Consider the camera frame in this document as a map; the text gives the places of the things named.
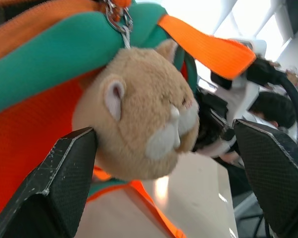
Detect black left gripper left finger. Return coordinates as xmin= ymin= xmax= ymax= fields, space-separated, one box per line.
xmin=0 ymin=126 xmax=98 ymax=238

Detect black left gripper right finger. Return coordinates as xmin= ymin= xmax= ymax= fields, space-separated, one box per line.
xmin=232 ymin=119 xmax=298 ymax=238

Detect orange and teal backpack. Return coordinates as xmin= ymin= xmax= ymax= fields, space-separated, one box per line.
xmin=0 ymin=0 xmax=257 ymax=238

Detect person with black hair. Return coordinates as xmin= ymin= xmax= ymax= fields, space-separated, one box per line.
xmin=243 ymin=91 xmax=298 ymax=144

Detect beige plush hamster keychain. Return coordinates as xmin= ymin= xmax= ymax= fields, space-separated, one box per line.
xmin=72 ymin=39 xmax=200 ymax=180

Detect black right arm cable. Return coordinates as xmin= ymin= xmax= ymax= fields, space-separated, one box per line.
xmin=279 ymin=73 xmax=298 ymax=151

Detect silver metal keychain clip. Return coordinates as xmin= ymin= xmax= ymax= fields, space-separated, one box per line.
xmin=105 ymin=0 xmax=134 ymax=49

